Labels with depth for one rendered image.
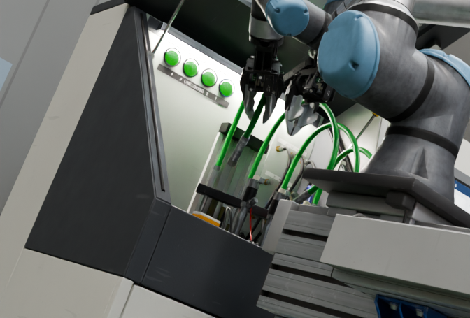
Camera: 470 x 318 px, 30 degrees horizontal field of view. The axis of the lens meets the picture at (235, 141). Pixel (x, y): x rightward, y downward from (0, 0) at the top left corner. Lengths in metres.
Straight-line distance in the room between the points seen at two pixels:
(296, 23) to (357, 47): 0.40
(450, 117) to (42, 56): 2.53
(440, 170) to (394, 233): 0.26
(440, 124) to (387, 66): 0.13
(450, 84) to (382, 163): 0.16
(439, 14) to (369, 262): 0.91
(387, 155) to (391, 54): 0.15
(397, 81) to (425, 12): 0.63
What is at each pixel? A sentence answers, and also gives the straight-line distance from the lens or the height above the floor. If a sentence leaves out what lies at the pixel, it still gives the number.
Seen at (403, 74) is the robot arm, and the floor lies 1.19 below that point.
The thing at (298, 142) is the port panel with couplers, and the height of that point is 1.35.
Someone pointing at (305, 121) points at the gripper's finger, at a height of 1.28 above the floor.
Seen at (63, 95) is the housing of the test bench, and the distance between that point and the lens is 2.41.
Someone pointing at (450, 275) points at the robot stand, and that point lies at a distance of 1.03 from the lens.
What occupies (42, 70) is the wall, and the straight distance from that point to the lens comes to 3.68.
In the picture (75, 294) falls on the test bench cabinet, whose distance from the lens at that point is 1.80.
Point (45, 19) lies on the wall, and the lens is 3.70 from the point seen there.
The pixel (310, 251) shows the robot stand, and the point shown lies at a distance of 1.36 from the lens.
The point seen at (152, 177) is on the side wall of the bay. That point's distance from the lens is 1.71.
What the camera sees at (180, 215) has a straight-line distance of 1.68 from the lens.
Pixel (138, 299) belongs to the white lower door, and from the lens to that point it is 1.66.
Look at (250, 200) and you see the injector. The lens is 2.05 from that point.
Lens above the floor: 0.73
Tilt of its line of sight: 13 degrees up
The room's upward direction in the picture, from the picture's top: 21 degrees clockwise
